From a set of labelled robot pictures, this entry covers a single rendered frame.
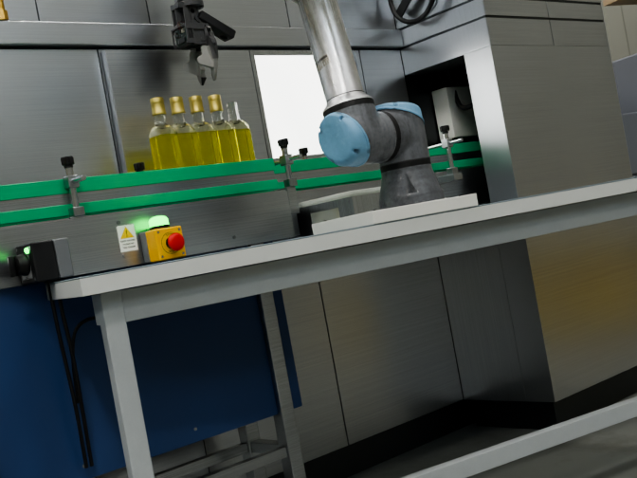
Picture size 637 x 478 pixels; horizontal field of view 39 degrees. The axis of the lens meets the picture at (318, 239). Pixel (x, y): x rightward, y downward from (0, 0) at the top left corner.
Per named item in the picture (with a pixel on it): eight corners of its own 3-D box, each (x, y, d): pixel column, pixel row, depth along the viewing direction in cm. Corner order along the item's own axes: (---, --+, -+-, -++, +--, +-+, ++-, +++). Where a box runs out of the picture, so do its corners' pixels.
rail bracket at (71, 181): (83, 217, 193) (72, 156, 193) (99, 212, 187) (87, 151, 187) (66, 220, 190) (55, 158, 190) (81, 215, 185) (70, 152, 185)
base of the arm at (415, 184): (459, 196, 201) (451, 153, 201) (408, 205, 192) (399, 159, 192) (416, 205, 213) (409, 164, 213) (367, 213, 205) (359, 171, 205)
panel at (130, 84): (367, 155, 291) (348, 52, 291) (373, 153, 289) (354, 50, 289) (122, 180, 232) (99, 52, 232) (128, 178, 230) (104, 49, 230)
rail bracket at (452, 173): (436, 202, 281) (423, 132, 281) (477, 194, 269) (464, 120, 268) (426, 204, 278) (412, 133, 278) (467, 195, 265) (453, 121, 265)
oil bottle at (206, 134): (217, 203, 236) (202, 123, 236) (228, 200, 231) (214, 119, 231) (199, 206, 232) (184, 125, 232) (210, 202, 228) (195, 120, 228)
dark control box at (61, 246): (59, 281, 186) (51, 241, 186) (75, 278, 179) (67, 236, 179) (21, 287, 180) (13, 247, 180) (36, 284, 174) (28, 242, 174)
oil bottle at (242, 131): (250, 198, 243) (237, 121, 243) (263, 195, 239) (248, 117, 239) (234, 201, 240) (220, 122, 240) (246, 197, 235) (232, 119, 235)
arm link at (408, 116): (442, 156, 202) (430, 97, 202) (402, 160, 194) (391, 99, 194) (403, 165, 211) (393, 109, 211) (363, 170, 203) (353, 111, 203)
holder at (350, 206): (334, 231, 250) (329, 204, 250) (404, 219, 229) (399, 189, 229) (287, 240, 238) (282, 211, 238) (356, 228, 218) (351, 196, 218)
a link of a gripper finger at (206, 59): (199, 81, 230) (189, 48, 231) (218, 80, 233) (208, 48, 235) (205, 75, 227) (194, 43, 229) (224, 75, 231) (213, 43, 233)
